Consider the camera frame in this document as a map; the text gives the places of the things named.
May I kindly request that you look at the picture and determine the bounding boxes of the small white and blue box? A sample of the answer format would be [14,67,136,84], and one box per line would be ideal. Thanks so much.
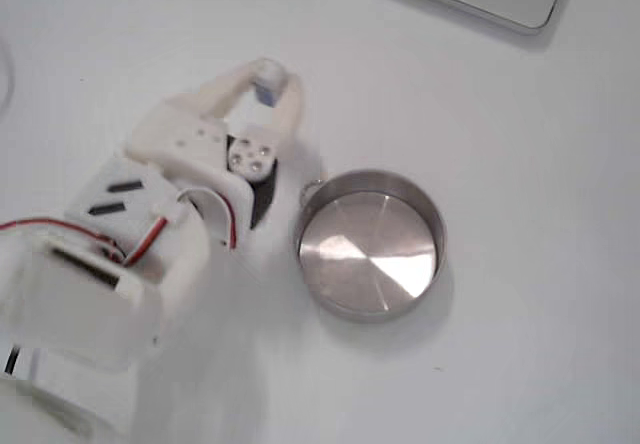
[251,57,288,107]

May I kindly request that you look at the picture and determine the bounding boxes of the round metal bowl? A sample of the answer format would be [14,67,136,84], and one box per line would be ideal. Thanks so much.
[294,167,448,325]

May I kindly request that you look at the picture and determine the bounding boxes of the red servo cable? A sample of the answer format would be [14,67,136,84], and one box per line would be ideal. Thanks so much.
[0,196,239,268]

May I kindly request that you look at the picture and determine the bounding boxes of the black cable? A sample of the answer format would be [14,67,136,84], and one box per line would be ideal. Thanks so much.
[3,345,24,377]

